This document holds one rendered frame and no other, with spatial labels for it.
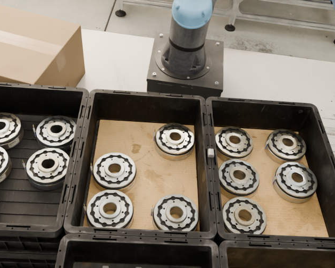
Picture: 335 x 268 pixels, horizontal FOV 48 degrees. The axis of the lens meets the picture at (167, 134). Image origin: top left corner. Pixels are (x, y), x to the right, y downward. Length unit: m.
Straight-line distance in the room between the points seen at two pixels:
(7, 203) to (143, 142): 0.36
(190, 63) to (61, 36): 0.40
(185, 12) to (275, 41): 1.89
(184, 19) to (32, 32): 0.47
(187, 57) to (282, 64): 0.49
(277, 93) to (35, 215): 0.93
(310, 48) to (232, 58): 1.56
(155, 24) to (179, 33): 1.74
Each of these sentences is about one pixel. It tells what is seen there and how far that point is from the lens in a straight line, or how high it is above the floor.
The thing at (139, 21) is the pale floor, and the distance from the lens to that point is 2.94.
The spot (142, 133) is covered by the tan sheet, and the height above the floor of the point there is 0.83.
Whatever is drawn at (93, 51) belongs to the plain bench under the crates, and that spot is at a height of 0.70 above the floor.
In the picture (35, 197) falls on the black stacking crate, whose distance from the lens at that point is 0.93.
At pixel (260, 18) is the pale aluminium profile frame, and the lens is 2.94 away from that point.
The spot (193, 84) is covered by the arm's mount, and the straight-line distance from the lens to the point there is 1.23.
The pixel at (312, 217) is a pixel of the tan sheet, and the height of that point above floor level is 0.83.
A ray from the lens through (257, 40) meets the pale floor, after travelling 2.94.
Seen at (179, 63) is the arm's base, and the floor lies 0.84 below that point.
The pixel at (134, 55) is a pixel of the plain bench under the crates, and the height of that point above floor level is 0.70.
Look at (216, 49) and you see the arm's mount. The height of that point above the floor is 0.80.
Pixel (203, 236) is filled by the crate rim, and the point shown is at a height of 0.93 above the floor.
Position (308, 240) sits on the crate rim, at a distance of 0.83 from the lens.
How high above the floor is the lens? 1.61
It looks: 49 degrees down
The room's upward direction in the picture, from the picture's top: 8 degrees clockwise
